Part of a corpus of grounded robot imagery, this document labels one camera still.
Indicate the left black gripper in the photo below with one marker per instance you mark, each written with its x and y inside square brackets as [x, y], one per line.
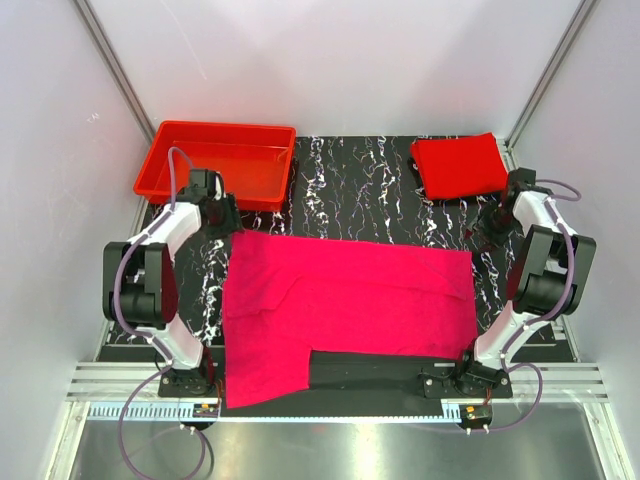
[226, 215]

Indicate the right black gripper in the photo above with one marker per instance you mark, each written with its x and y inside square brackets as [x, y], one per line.
[490, 226]

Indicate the pink t shirt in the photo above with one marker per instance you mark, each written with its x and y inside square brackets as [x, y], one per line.
[286, 297]

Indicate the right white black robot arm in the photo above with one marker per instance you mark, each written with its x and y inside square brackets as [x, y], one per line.
[546, 281]

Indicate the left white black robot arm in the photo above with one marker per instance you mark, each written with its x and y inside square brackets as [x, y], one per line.
[140, 290]

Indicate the red plastic bin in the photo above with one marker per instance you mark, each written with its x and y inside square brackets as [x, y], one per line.
[254, 161]

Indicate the folded red t shirt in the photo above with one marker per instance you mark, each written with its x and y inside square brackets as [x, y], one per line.
[480, 148]

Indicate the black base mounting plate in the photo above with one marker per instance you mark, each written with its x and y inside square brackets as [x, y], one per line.
[349, 385]

